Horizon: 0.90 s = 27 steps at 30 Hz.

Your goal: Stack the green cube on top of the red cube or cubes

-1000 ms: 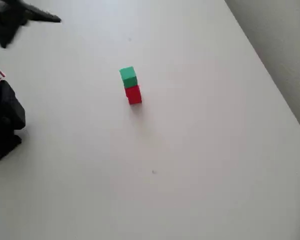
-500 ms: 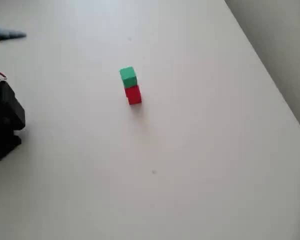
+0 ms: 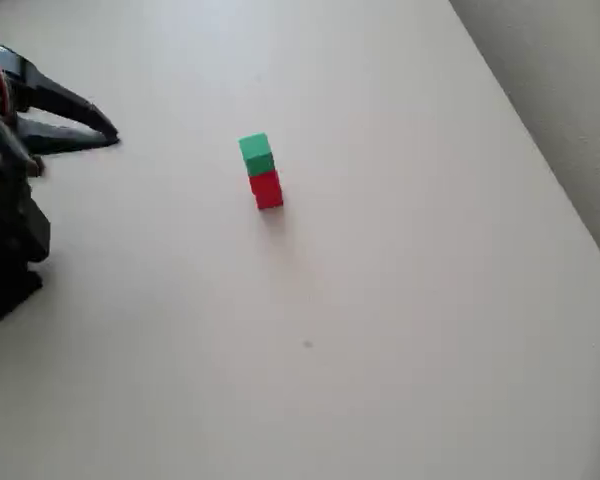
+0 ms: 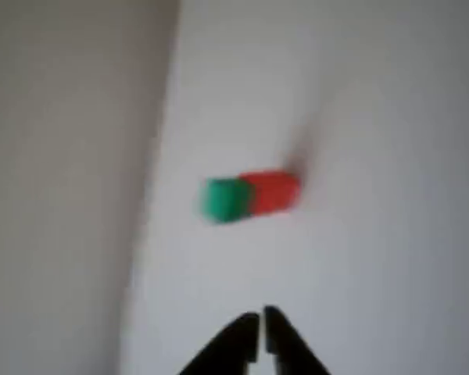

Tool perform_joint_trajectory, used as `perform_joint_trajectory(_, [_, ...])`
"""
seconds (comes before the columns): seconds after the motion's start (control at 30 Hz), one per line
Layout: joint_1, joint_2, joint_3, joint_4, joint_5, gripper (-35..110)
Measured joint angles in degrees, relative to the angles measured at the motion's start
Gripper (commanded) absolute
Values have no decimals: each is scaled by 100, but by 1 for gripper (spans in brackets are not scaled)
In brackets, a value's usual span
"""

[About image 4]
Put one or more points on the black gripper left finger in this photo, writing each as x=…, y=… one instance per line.
x=234, y=343

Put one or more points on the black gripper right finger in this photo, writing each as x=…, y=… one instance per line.
x=289, y=347

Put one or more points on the green cube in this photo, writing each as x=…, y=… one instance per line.
x=224, y=201

